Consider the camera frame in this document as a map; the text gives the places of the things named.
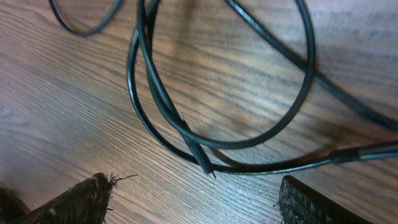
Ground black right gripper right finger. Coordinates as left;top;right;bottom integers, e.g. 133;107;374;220
279;175;370;224

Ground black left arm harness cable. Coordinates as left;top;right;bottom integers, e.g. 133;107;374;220
48;0;124;37

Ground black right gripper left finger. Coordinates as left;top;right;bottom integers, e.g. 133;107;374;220
12;172;123;224

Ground thick black USB cable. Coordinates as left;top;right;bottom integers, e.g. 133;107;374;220
126;0;398;180

